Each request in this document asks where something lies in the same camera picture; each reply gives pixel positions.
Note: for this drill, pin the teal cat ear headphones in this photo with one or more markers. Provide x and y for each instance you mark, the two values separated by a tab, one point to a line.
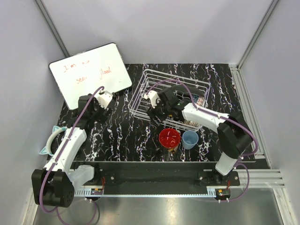
55	132

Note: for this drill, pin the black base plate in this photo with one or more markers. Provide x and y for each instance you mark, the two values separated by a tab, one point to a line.
160	178

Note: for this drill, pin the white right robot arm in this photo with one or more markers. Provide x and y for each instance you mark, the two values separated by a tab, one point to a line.
233	133

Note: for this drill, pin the light blue plastic cup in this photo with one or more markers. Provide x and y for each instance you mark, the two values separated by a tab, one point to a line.
189	139

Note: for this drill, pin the blue patterned bowl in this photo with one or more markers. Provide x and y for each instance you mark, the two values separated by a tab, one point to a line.
199	100

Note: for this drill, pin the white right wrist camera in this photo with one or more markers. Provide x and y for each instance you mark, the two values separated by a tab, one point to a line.
153	97

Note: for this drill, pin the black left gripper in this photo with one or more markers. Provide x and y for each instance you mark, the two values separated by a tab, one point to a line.
101	117

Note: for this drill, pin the white wire dish rack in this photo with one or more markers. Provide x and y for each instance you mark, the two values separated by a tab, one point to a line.
138	106

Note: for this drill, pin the beige red patterned bowl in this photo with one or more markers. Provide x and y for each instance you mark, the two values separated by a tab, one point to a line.
190	123

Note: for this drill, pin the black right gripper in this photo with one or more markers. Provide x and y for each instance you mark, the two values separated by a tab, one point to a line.
153	112

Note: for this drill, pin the white whiteboard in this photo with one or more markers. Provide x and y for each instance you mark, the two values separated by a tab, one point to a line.
83	73

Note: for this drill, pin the black marble mat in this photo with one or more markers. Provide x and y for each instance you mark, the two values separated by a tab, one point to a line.
126	138

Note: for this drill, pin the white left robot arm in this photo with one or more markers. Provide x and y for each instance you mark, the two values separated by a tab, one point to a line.
55	184

